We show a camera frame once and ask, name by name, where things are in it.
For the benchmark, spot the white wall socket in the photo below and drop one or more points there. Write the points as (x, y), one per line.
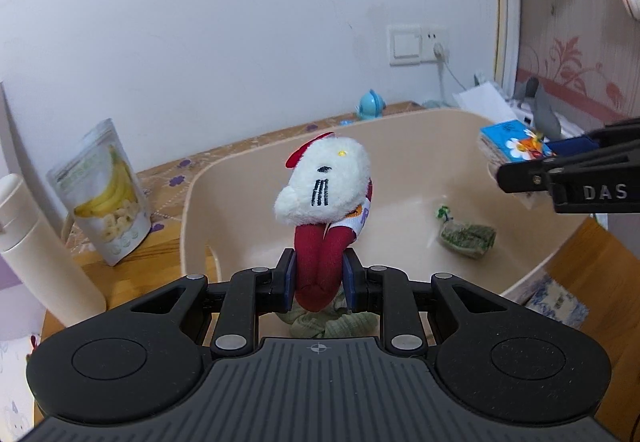
(436, 34)

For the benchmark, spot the pale printed cloth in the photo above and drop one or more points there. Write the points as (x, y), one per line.
(12, 372)

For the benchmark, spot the small green figurine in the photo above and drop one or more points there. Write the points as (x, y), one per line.
(443, 213)

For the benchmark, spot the colourful tissue pack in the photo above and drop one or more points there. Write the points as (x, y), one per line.
(510, 142)

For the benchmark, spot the white plug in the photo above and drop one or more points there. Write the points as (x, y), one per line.
(440, 52)

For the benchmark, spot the green knitted cloth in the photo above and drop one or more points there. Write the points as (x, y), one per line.
(347, 324)

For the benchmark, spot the white paper sheet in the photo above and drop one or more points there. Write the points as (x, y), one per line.
(485, 99)

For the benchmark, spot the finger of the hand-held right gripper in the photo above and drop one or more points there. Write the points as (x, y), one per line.
(522, 177)
(575, 146)

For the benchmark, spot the white adapter box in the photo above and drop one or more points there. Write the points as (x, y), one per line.
(524, 114)

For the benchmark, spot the white door frame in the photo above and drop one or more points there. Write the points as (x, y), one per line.
(507, 12)

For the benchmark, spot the banana chips bag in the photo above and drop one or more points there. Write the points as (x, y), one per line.
(100, 182)

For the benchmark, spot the white and red plush toy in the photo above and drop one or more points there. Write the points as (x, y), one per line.
(325, 172)

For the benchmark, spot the green dried-leaf packet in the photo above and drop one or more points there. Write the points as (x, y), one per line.
(467, 239)

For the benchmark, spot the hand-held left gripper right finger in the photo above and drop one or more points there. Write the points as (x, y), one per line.
(350, 279)

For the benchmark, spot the blue and white patterned packet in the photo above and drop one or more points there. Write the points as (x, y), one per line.
(555, 302)

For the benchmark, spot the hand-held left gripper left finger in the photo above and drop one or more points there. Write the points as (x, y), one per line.
(287, 279)

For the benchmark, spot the teal cloth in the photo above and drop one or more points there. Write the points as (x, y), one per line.
(435, 103)

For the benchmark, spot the white wall switch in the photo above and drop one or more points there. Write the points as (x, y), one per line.
(405, 46)

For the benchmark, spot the white plastic bottle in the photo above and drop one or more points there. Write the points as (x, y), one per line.
(40, 262)

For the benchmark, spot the beige plastic basin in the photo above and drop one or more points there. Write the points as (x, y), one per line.
(410, 162)

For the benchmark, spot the blue toy figure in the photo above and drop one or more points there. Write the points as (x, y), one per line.
(371, 104)

